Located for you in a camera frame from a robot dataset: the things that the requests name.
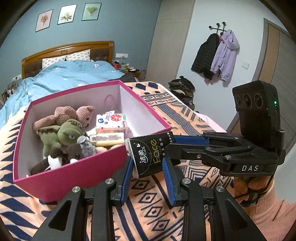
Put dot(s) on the person's right hand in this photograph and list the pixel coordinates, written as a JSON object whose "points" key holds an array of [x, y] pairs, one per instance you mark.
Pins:
{"points": [[242, 187]]}

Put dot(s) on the black tissue pack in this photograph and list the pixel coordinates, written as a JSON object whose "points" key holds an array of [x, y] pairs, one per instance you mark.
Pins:
{"points": [[148, 157]]}

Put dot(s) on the framed white flower picture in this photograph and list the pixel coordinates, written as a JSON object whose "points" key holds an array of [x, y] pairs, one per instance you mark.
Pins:
{"points": [[67, 14]]}

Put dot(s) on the blue duvet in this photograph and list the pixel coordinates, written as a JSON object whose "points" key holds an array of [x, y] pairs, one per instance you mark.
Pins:
{"points": [[69, 74]]}

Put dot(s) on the white wall outlet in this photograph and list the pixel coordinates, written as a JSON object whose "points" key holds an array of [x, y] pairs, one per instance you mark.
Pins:
{"points": [[121, 55]]}

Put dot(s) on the purple jacket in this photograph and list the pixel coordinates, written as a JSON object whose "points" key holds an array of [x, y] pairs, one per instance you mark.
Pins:
{"points": [[225, 53]]}

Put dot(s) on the grey furry plush toy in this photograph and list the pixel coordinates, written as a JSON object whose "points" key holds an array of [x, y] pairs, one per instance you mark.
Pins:
{"points": [[89, 148]]}

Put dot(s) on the dark grey garment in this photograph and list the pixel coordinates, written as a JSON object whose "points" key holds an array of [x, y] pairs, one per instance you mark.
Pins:
{"points": [[129, 78]]}

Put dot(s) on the beige wardrobe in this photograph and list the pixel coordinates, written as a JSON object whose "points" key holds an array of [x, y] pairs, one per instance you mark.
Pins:
{"points": [[171, 41]]}

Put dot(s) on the black coat hook rack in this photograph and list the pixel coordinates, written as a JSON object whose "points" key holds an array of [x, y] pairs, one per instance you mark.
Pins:
{"points": [[217, 24]]}

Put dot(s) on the pink knitted bear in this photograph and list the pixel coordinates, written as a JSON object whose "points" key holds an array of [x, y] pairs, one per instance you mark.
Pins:
{"points": [[64, 113]]}

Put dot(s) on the framed green leaf picture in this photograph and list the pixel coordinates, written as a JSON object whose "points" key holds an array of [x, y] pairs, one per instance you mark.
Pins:
{"points": [[91, 11]]}

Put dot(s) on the cream plush toy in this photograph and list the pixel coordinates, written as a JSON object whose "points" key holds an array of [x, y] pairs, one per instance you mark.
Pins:
{"points": [[101, 149]]}

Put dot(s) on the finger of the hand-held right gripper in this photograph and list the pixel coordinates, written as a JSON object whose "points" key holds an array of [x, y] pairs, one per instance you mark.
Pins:
{"points": [[175, 150], [187, 139]]}

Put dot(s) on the red container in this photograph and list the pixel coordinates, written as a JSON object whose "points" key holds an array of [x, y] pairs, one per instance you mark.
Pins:
{"points": [[116, 65]]}

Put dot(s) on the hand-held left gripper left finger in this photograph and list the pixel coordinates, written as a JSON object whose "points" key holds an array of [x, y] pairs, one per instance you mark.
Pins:
{"points": [[126, 183]]}

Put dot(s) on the wooden nightstand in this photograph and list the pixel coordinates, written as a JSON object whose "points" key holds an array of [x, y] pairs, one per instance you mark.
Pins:
{"points": [[140, 75]]}

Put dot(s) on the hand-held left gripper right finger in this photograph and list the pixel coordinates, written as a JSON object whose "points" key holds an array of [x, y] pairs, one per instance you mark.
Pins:
{"points": [[170, 183]]}

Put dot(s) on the wooden door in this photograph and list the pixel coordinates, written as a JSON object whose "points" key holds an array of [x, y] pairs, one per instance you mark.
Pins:
{"points": [[284, 69]]}

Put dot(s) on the black jacket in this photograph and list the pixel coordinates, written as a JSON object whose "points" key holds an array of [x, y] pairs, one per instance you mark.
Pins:
{"points": [[203, 58]]}

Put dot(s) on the white wall switch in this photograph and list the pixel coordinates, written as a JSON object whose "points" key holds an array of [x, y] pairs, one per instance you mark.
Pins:
{"points": [[245, 64]]}

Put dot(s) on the white patterned pillow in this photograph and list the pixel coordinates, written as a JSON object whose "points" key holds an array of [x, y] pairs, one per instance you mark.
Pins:
{"points": [[54, 62], [78, 55]]}

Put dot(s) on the pink cardboard box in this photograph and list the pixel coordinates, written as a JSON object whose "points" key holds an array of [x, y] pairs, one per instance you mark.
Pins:
{"points": [[92, 176]]}

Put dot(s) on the brown plush toy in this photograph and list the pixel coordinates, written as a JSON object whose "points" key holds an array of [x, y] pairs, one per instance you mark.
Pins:
{"points": [[71, 154]]}

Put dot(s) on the flower print tissue pack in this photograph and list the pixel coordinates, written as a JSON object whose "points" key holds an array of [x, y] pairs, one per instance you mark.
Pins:
{"points": [[111, 121]]}

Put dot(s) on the green plush dinosaur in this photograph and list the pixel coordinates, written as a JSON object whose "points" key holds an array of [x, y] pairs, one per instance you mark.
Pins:
{"points": [[67, 132]]}

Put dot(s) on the pile of dark bags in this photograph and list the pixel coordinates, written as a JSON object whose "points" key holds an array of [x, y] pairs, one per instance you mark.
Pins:
{"points": [[182, 89]]}

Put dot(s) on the orange patterned blanket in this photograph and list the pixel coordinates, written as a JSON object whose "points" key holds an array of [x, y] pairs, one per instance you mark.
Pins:
{"points": [[150, 208]]}

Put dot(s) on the framed pink flower picture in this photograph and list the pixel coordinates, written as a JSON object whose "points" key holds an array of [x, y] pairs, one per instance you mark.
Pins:
{"points": [[44, 20]]}

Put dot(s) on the yellow tissue pack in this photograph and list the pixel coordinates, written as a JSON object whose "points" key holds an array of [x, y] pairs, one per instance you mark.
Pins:
{"points": [[106, 138]]}

